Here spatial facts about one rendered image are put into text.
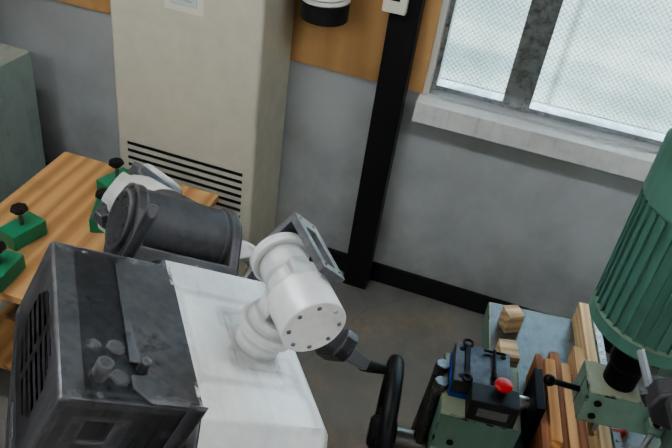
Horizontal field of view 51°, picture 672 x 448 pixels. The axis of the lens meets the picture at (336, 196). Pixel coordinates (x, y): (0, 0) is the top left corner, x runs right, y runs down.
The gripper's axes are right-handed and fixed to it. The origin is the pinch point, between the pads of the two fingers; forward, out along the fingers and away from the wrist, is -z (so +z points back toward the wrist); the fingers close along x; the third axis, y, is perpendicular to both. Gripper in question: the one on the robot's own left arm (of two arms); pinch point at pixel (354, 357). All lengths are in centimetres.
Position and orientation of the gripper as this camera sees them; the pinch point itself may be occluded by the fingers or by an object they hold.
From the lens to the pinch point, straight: 134.9
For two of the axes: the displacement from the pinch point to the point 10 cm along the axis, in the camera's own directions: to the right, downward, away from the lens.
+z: -7.8, -5.8, -2.2
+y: 4.9, -7.9, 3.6
